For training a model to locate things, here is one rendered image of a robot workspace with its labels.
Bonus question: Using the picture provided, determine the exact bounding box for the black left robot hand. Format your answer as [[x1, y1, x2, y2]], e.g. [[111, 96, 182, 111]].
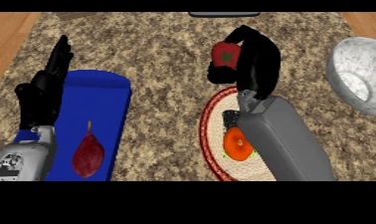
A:
[[13, 34, 75, 129]]

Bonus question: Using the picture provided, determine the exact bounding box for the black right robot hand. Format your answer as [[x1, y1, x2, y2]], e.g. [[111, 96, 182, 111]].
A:
[[205, 24, 283, 101]]

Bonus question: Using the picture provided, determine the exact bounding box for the red tomato with green star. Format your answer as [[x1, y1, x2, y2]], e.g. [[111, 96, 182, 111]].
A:
[[210, 41, 242, 71]]

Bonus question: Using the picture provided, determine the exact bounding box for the blue rectangular placemat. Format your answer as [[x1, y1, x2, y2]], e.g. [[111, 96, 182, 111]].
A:
[[13, 69, 133, 182]]

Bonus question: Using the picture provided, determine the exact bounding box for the white marble bowl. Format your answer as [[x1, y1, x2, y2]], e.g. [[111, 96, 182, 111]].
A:
[[325, 36, 376, 116]]

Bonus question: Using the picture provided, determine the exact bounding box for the round beige red-rimmed placemat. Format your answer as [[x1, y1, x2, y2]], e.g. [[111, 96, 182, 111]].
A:
[[198, 85, 279, 182]]

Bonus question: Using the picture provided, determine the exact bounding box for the dark grey flat appliance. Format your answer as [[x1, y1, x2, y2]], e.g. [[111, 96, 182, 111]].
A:
[[187, 11, 261, 19]]

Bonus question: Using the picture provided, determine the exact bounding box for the dark red beet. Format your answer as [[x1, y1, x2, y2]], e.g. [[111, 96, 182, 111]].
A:
[[72, 120, 106, 179]]

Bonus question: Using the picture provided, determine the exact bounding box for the orange persimmon with green leaves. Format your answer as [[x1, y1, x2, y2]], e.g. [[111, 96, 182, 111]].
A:
[[221, 125, 258, 162]]

